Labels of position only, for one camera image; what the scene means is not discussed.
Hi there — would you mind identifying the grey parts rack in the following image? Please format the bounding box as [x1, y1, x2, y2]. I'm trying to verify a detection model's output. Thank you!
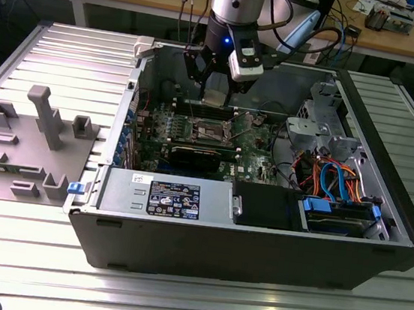
[0, 80, 105, 212]

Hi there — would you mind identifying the green RAM stick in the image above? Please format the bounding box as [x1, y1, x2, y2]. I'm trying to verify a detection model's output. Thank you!
[168, 138, 241, 162]

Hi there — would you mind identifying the blue case latch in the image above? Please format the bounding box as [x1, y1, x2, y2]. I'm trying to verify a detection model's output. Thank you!
[67, 180, 86, 197]

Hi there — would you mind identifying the silver CPU chip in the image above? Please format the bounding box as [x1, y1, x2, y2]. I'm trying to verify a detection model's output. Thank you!
[200, 88, 227, 109]

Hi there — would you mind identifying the grey power supply unit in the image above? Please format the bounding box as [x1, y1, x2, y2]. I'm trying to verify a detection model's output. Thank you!
[94, 165, 239, 227]

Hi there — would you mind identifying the black PC case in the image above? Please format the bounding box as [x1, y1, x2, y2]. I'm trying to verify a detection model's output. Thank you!
[55, 27, 414, 308]

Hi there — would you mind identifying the black upright box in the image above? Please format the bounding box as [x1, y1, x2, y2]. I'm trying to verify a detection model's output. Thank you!
[314, 0, 337, 35]

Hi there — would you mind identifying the metal socket cover frame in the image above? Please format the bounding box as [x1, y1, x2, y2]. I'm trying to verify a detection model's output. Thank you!
[222, 108, 257, 143]

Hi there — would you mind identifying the black graphics card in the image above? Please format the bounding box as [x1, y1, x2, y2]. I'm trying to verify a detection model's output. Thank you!
[167, 143, 224, 175]

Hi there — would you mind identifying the CPU socket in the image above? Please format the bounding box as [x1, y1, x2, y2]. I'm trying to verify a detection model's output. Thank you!
[187, 115, 237, 146]

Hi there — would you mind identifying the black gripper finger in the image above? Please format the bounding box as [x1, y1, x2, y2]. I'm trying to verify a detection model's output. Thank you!
[178, 46, 219, 104]
[223, 75, 256, 110]

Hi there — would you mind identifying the grey metal device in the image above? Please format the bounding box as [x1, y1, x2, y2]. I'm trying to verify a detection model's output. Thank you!
[385, 9, 414, 37]

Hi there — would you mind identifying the hard disk in blue carrier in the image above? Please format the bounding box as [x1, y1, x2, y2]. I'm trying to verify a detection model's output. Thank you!
[297, 195, 383, 242]

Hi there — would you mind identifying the grey metal drive cage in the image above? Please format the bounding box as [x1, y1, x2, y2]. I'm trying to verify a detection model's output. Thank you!
[280, 76, 376, 164]

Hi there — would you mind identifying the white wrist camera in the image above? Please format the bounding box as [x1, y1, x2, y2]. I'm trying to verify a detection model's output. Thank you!
[225, 32, 270, 86]

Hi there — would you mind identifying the grey plastic corner clamp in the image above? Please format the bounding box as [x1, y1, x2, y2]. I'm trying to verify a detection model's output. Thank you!
[132, 35, 157, 61]

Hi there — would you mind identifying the orange wire bundle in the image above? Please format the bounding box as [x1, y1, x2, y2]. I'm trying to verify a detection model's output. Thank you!
[291, 152, 372, 205]

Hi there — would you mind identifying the green motherboard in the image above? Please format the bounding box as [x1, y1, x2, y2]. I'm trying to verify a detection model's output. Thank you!
[129, 95, 302, 192]

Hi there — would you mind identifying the metal wire locking lever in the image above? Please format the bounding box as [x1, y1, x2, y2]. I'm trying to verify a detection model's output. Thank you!
[185, 98, 201, 123]

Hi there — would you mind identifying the black finned cooler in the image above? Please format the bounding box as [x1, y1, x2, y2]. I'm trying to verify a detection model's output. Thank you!
[364, 3, 392, 34]

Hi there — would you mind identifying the blue data wire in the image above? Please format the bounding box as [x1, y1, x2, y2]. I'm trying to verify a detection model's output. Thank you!
[316, 159, 355, 203]

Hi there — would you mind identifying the small black adapter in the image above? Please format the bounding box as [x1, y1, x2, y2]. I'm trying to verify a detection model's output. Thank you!
[344, 23, 363, 39]

